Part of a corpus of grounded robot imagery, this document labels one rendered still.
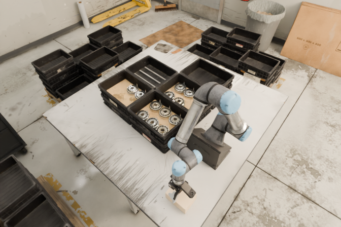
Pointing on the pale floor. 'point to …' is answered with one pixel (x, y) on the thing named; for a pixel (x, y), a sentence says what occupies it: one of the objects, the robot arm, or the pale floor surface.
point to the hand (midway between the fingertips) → (180, 194)
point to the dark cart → (9, 140)
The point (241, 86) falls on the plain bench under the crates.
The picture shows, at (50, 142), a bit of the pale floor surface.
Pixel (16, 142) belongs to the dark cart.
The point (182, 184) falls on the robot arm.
